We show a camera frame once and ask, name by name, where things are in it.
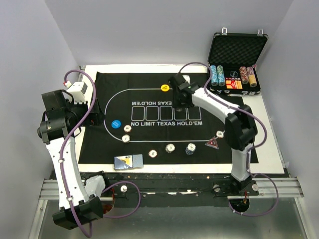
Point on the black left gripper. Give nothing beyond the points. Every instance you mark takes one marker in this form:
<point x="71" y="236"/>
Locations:
<point x="96" y="117"/>

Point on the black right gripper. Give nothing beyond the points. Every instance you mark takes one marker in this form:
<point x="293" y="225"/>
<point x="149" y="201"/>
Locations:
<point x="176" y="104"/>

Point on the grey white 1 chip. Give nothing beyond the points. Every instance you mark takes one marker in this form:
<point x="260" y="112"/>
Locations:
<point x="126" y="138"/>

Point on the blue white chip stack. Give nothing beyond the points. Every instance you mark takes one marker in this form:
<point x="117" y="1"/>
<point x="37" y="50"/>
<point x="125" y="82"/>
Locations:
<point x="190" y="149"/>

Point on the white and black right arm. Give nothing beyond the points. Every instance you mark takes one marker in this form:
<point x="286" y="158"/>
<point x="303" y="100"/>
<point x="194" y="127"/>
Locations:
<point x="240" y="127"/>

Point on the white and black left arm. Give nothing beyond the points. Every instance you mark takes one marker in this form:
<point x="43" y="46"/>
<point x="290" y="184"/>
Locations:
<point x="79" y="195"/>

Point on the yellow round dealer button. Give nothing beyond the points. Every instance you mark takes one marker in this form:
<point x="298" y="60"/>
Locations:
<point x="165" y="88"/>

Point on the blue small blind button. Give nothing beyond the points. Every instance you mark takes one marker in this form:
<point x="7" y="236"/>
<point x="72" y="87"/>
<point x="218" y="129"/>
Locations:
<point x="116" y="124"/>

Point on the red white 100 chip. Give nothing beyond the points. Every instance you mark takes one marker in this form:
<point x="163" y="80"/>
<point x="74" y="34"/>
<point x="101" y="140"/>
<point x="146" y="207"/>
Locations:
<point x="127" y="128"/>

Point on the light blue chip row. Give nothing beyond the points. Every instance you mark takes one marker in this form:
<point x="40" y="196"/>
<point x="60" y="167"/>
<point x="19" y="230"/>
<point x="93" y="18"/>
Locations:
<point x="214" y="77"/>

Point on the black poker table mat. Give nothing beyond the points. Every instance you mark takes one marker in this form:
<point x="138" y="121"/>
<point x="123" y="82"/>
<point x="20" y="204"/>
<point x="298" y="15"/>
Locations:
<point x="136" y="99"/>

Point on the green chip row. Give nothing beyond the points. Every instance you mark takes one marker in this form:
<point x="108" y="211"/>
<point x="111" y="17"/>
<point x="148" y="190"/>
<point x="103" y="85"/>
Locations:
<point x="220" y="75"/>

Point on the red orange card box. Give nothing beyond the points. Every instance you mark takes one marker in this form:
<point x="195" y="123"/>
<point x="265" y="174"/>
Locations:
<point x="233" y="83"/>

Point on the grey white chip right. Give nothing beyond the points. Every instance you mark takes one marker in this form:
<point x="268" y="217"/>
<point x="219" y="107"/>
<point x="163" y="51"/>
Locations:
<point x="220" y="134"/>

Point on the red triangular dealer marker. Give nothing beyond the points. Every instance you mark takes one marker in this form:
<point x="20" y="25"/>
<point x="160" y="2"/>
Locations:
<point x="212" y="143"/>

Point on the blue playing card deck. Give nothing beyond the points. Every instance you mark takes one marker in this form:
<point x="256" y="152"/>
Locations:
<point x="128" y="162"/>

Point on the black aluminium poker chip case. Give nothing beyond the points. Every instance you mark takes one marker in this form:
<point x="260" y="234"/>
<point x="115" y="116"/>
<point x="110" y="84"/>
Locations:
<point x="233" y="50"/>

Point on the red white chip near edge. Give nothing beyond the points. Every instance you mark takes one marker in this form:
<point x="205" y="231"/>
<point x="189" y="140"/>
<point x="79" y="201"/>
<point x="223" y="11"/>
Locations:
<point x="152" y="153"/>

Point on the red brown chip row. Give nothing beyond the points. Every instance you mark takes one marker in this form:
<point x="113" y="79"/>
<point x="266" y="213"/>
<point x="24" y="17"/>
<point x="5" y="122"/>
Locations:
<point x="244" y="75"/>

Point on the purple tan chip row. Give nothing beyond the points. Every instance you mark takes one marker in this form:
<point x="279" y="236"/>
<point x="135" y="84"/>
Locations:
<point x="251" y="77"/>

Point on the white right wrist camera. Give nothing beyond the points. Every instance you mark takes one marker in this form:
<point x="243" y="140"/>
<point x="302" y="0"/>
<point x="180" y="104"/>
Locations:
<point x="186" y="78"/>

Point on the aluminium mounting rail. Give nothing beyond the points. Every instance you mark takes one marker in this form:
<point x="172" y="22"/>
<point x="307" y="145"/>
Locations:
<point x="259" y="188"/>

